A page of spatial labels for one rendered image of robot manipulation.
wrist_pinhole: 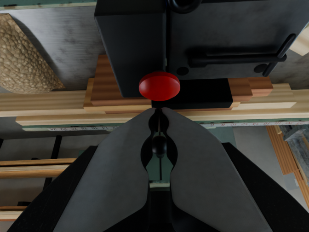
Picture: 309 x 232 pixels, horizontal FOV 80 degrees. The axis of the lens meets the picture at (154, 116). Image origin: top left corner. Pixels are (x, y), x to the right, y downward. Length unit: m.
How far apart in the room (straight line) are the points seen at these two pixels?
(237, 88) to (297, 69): 0.15
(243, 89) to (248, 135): 2.67
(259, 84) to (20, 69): 0.33
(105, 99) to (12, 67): 0.13
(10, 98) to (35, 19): 0.19
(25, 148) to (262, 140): 3.51
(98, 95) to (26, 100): 0.19
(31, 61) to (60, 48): 0.04
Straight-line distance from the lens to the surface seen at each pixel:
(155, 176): 0.23
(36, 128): 0.42
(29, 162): 2.74
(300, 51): 0.29
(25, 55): 0.31
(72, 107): 0.35
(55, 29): 0.28
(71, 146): 3.12
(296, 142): 1.25
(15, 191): 3.40
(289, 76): 0.39
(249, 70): 0.17
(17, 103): 0.41
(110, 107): 0.29
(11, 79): 0.33
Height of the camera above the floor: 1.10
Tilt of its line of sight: 28 degrees down
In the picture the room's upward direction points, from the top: 179 degrees clockwise
